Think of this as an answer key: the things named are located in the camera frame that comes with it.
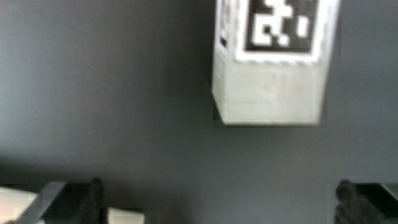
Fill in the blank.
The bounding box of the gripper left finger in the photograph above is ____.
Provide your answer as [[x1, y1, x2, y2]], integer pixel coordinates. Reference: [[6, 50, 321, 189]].
[[15, 178, 106, 224]]

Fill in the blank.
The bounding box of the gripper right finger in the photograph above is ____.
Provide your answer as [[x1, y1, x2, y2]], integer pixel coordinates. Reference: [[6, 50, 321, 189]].
[[333, 179, 398, 224]]

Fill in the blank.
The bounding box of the white table leg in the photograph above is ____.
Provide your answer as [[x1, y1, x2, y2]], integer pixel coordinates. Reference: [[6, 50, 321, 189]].
[[211, 0, 340, 125]]

